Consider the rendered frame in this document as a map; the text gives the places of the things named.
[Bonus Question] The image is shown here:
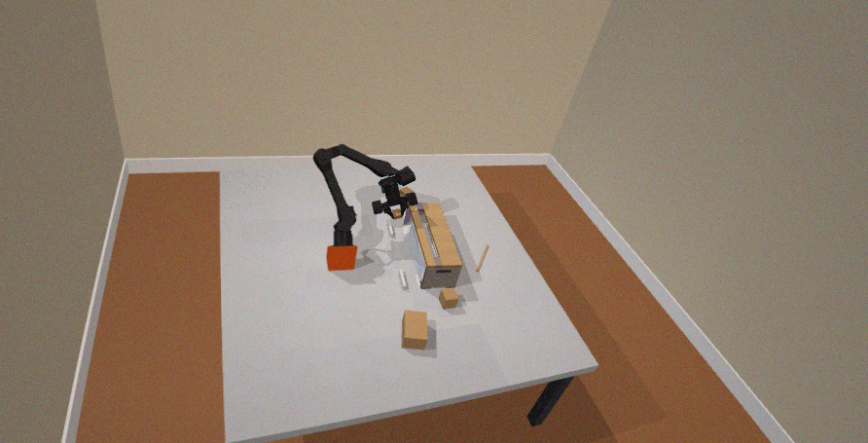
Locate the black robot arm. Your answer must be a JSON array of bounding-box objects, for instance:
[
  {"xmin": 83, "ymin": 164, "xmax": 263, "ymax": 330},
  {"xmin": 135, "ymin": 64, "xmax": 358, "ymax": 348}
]
[{"xmin": 313, "ymin": 144, "xmax": 416, "ymax": 247}]

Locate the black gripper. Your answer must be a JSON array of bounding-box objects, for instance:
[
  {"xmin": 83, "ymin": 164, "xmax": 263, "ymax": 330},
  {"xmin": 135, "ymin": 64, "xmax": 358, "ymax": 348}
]
[{"xmin": 372, "ymin": 190, "xmax": 417, "ymax": 219}]

